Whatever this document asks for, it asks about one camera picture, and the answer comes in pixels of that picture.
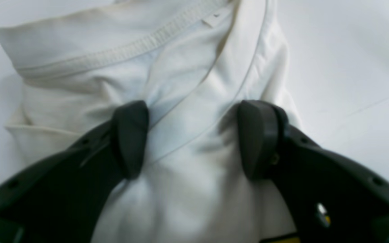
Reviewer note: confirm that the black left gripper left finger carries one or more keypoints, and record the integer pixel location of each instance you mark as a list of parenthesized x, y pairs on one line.
[(59, 199)]

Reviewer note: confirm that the white printed T-shirt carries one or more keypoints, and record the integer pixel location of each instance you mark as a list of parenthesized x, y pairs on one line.
[(191, 61)]

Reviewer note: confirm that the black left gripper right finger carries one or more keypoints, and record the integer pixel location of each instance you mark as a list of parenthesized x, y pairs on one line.
[(331, 198)]

